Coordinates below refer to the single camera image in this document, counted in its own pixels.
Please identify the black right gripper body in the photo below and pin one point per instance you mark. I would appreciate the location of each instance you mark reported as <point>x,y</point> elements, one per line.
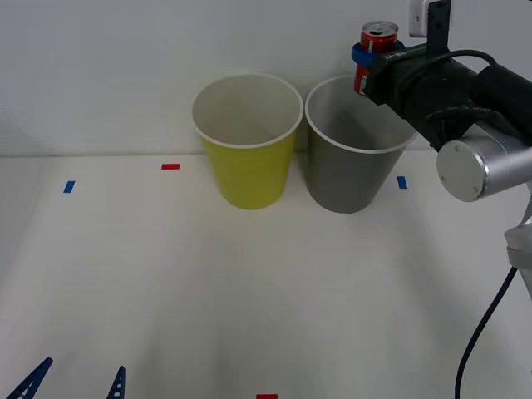
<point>415,83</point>

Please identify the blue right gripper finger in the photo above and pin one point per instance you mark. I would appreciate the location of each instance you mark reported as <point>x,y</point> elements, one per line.
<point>400,45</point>

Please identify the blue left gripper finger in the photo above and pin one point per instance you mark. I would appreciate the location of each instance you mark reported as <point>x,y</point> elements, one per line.
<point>363,58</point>
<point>117,386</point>

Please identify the red drink can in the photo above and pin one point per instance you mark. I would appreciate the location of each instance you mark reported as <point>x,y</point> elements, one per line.
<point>376,41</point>

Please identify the silver and black right arm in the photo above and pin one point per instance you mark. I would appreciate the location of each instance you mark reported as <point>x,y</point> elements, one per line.
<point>490,141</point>

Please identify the grey plastic bin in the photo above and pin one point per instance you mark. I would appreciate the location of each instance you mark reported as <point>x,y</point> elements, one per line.
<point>349,183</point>

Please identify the yellow-green plastic bin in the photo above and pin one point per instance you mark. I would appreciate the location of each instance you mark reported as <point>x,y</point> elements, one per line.
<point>249,178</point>

